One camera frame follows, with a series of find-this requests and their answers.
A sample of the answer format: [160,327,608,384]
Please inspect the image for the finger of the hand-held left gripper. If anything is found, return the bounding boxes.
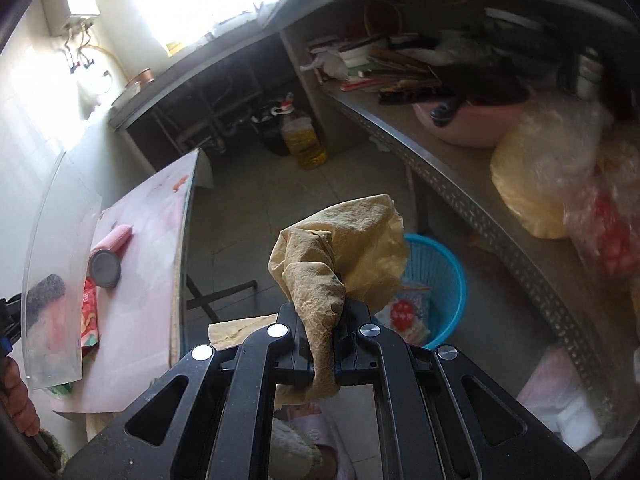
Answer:
[0,296,23,361]

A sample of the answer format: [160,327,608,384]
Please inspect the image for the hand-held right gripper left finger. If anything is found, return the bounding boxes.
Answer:
[62,304,317,480]

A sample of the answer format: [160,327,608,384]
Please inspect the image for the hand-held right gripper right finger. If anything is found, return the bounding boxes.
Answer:
[334,300,587,480]

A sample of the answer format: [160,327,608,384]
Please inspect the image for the clear red-printed snack bag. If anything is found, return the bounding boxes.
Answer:
[375,285,433,346]

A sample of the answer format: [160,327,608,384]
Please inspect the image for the red snack wrapper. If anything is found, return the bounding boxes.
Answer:
[47,277,103,400]

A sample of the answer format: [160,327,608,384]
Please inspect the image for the yellow cleaning cloth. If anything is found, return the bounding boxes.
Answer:
[267,192,410,403]

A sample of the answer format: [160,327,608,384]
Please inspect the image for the blue plastic basket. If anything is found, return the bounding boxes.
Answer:
[372,233,468,351]

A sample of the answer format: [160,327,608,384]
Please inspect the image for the person's left hand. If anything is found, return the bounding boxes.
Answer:
[0,360,41,438]

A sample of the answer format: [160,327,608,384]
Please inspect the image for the pink slipper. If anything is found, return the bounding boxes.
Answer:
[295,402,343,480]

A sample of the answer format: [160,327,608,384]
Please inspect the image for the pink cylindrical can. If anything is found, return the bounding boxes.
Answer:
[89,225,133,289]

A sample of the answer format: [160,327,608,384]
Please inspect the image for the pink printed table cover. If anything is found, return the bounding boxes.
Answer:
[50,149,213,413]

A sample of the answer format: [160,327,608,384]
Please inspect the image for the metal shelf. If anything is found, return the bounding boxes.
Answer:
[320,80,616,411]

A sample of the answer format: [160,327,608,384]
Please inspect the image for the yellow cooking oil bottle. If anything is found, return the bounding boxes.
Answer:
[280,92,328,171]

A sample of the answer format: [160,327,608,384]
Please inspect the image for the black plastic container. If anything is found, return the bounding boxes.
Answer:
[250,102,291,157]

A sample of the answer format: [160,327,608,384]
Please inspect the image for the pale pink plastic bag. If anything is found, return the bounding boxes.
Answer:
[520,345,603,453]

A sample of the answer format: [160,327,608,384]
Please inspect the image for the clear plastic bags of food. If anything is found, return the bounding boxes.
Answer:
[490,102,613,239]

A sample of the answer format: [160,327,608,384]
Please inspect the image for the pink plastic basin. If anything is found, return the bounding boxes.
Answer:
[412,95,531,148]

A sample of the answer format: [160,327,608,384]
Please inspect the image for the clear bag with red contents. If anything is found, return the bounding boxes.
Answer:
[562,180,640,281]

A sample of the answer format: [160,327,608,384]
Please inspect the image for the copper bowl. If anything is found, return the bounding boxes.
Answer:
[111,67,158,110]

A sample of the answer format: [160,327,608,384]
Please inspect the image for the white plastic bag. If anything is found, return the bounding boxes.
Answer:
[300,45,353,83]

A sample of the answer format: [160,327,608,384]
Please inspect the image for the pile of kitchen utensils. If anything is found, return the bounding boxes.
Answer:
[307,32,451,107]

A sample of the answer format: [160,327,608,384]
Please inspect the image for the concrete kitchen counter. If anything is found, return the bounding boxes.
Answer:
[107,0,640,133]

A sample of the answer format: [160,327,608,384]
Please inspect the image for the white water heater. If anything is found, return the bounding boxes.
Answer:
[41,0,101,37]

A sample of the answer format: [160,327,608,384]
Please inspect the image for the black metal table frame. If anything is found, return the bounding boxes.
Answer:
[185,260,258,321]

